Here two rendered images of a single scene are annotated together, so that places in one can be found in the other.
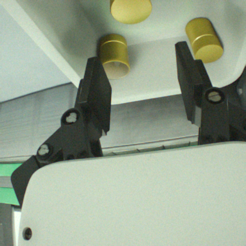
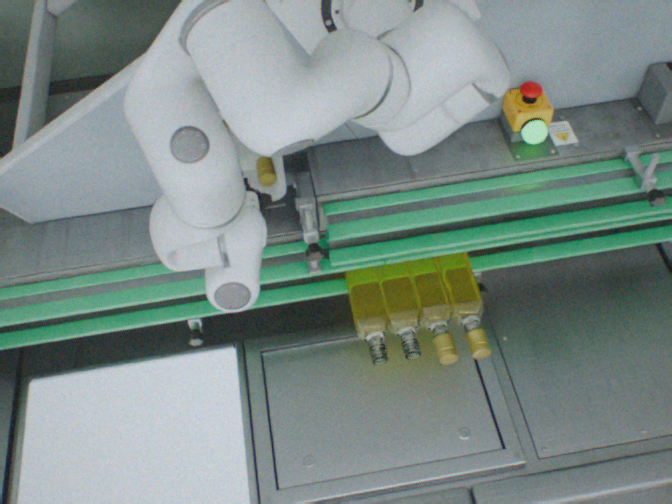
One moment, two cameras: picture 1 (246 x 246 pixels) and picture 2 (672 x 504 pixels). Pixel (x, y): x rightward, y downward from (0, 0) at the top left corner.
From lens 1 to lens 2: 111 cm
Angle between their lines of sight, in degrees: 22
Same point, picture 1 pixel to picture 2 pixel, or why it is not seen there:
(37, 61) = (140, 178)
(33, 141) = (125, 248)
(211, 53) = (268, 179)
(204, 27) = (265, 163)
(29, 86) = (117, 202)
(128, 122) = not seen: hidden behind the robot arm
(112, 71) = not seen: hidden behind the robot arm
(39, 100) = (128, 216)
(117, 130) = not seen: hidden behind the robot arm
